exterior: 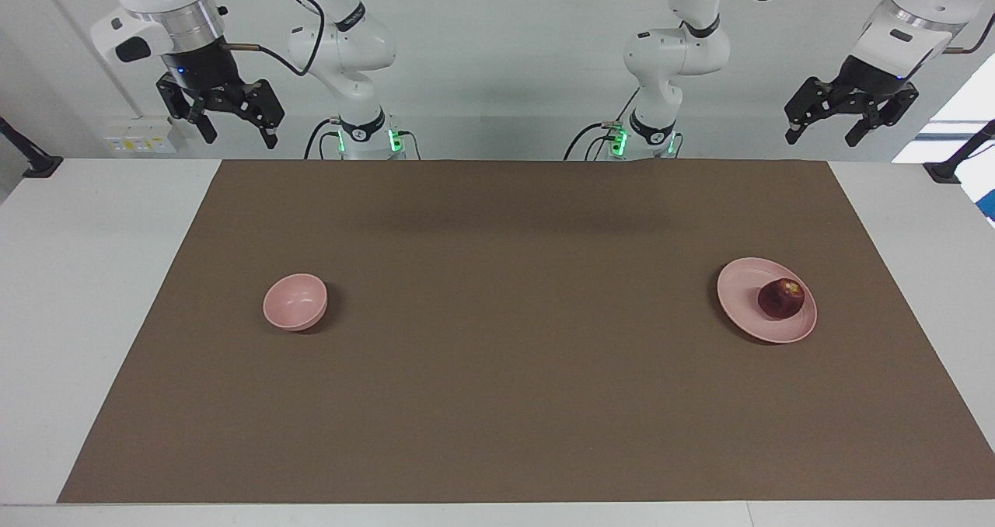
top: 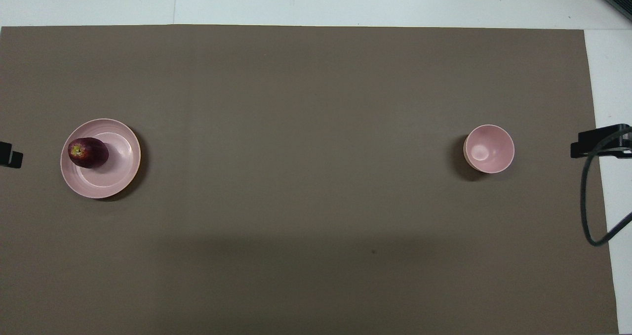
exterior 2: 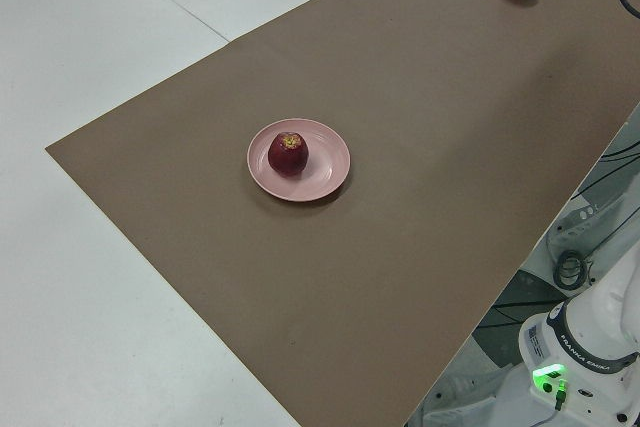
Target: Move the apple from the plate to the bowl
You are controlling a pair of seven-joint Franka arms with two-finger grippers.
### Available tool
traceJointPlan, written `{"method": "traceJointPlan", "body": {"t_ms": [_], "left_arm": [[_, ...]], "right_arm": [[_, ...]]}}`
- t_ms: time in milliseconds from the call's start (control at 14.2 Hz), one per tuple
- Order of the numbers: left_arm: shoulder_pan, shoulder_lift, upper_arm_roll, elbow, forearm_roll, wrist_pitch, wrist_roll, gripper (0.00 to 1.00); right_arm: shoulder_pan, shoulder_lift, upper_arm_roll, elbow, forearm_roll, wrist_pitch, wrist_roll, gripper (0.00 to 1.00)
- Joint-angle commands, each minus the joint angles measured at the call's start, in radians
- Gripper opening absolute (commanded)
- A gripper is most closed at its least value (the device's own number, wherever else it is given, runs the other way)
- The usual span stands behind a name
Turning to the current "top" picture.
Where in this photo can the pink bowl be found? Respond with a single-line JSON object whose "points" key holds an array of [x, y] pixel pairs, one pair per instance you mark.
{"points": [[490, 149]]}

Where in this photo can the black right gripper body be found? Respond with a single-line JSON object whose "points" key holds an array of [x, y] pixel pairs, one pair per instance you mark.
{"points": [[614, 137]]}

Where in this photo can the dark red apple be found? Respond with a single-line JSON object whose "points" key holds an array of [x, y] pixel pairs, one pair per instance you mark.
{"points": [[89, 153]]}

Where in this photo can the pink plate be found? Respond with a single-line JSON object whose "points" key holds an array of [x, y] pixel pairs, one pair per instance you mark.
{"points": [[106, 179]]}

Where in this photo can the brown table mat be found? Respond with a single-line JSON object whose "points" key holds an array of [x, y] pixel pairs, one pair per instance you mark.
{"points": [[306, 103]]}

